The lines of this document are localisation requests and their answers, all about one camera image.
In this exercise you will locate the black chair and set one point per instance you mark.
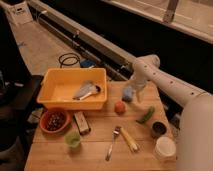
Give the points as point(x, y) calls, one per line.
point(18, 92)

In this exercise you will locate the blue object on floor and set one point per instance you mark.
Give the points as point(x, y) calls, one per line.
point(87, 64)

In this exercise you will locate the red tomato toy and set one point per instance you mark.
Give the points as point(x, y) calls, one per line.
point(119, 107)

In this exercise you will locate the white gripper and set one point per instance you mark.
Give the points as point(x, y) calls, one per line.
point(137, 83)

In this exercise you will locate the brush with white handle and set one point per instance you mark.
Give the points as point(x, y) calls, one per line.
point(93, 90)

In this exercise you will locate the green plastic cup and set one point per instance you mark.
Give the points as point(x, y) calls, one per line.
point(72, 139)

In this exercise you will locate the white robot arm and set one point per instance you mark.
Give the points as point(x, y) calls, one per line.
point(195, 141)

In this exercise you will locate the wooden block with metal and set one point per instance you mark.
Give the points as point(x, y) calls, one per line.
point(82, 123)

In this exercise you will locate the dark metal can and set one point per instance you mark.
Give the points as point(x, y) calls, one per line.
point(158, 129)

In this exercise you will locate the yellow plastic tray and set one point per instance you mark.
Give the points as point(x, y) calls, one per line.
point(61, 84)

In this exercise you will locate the orange bowl with beans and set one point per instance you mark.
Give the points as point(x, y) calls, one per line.
point(54, 120)

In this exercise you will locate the white paper cup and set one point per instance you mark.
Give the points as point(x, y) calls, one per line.
point(165, 148)

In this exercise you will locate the metal fork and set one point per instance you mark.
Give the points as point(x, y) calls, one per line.
point(116, 133)

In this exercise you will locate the blue sponge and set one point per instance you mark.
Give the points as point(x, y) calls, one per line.
point(127, 94)

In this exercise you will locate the white box on floor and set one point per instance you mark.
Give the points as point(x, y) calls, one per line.
point(19, 14)

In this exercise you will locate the green pepper toy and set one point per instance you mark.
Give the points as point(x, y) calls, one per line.
point(147, 116)

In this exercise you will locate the yellow corn toy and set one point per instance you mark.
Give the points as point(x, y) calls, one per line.
point(129, 140)

